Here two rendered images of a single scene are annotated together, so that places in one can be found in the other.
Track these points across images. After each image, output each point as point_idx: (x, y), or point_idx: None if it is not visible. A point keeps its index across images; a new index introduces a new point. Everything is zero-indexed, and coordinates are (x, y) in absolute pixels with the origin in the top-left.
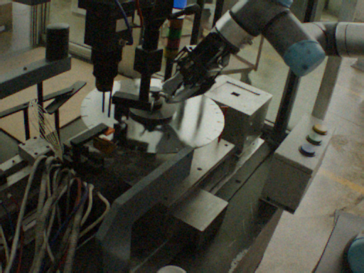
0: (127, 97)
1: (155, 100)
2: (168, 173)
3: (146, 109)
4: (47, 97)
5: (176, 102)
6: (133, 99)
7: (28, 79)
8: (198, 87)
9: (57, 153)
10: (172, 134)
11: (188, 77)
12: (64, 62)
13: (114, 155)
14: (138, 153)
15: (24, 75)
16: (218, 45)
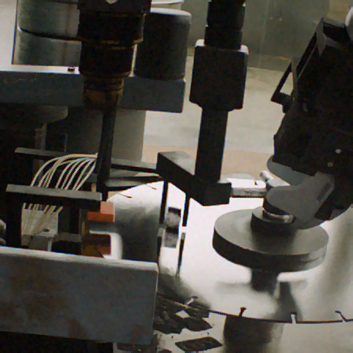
0: (179, 163)
1: (272, 212)
2: (42, 273)
3: (198, 200)
4: (132, 164)
5: (301, 225)
6: (184, 168)
7: (65, 90)
8: (332, 188)
9: (25, 228)
10: (233, 280)
11: (280, 131)
12: (162, 87)
13: (164, 312)
14: (212, 330)
15: (57, 76)
16: (322, 45)
